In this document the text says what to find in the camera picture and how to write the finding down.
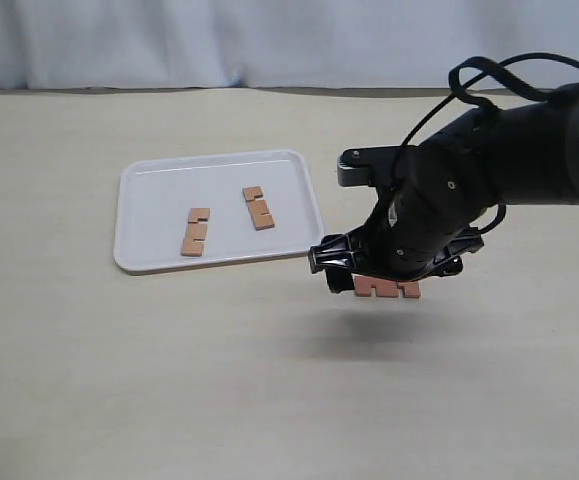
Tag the wooden notched piece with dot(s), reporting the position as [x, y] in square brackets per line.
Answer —
[257, 207]
[195, 232]
[368, 287]

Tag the white backdrop curtain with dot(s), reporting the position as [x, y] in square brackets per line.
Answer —
[268, 44]

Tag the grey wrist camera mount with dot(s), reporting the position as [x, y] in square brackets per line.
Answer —
[370, 166]

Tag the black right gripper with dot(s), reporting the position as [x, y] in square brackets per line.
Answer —
[423, 224]

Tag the white rectangular plastic tray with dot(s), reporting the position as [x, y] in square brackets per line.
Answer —
[155, 198]

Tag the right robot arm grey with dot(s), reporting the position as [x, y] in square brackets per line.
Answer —
[531, 154]

